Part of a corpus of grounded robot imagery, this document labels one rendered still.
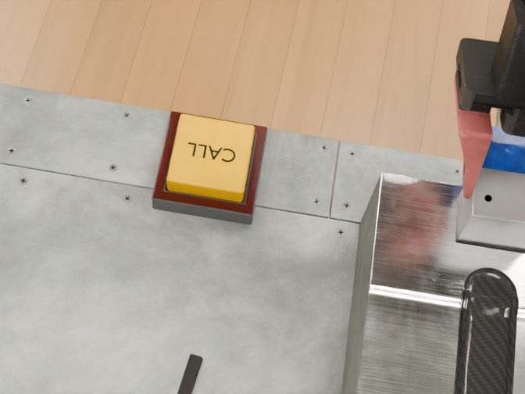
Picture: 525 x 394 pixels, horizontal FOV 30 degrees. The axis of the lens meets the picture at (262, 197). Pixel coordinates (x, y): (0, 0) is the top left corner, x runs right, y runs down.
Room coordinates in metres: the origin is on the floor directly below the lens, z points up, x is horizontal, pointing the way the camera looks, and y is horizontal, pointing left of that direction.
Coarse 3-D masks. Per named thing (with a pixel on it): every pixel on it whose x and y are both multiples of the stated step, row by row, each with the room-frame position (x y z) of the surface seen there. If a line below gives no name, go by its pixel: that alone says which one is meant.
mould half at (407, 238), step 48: (384, 192) 0.31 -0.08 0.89; (432, 192) 0.32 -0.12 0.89; (384, 240) 0.27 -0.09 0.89; (432, 240) 0.28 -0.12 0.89; (384, 288) 0.24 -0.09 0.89; (432, 288) 0.25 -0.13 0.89; (384, 336) 0.21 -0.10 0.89; (432, 336) 0.21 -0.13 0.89; (384, 384) 0.18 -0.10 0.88; (432, 384) 0.18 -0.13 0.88
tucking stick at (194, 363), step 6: (192, 354) 0.19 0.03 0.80; (192, 360) 0.19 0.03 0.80; (198, 360) 0.19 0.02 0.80; (186, 366) 0.18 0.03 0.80; (192, 366) 0.19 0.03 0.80; (198, 366) 0.19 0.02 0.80; (186, 372) 0.18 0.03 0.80; (192, 372) 0.18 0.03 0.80; (186, 378) 0.18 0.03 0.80; (192, 378) 0.18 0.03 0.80; (180, 384) 0.17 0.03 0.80; (186, 384) 0.17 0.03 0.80; (192, 384) 0.17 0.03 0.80; (180, 390) 0.17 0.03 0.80; (186, 390) 0.17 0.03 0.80; (192, 390) 0.17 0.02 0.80
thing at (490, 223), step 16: (496, 112) 0.38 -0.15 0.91; (496, 128) 0.36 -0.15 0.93; (496, 144) 0.35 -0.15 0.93; (512, 144) 0.35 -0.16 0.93; (496, 160) 0.33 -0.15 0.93; (512, 160) 0.33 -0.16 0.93; (480, 176) 0.31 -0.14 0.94; (496, 176) 0.31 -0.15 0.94; (512, 176) 0.32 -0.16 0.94; (480, 192) 0.30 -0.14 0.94; (496, 192) 0.30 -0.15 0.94; (512, 192) 0.30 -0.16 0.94; (464, 208) 0.30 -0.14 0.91; (480, 208) 0.29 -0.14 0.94; (496, 208) 0.29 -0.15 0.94; (512, 208) 0.29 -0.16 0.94; (464, 224) 0.29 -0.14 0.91; (480, 224) 0.28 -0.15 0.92; (496, 224) 0.28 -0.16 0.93; (512, 224) 0.28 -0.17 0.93; (464, 240) 0.28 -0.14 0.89; (480, 240) 0.28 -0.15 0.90; (496, 240) 0.28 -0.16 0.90; (512, 240) 0.29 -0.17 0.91
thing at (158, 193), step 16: (176, 112) 0.38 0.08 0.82; (176, 128) 0.37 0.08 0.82; (256, 128) 0.38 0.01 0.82; (256, 144) 0.37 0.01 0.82; (256, 160) 0.35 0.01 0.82; (160, 176) 0.32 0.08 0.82; (256, 176) 0.34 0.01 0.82; (160, 192) 0.31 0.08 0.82; (224, 208) 0.31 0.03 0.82; (240, 208) 0.31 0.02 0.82
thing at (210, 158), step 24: (192, 120) 0.37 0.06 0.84; (216, 120) 0.37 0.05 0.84; (192, 144) 0.35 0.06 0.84; (216, 144) 0.35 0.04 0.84; (240, 144) 0.36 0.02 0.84; (192, 168) 0.33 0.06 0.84; (216, 168) 0.33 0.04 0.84; (240, 168) 0.34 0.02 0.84; (192, 192) 0.31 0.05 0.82; (216, 192) 0.31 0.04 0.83; (240, 192) 0.32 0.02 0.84
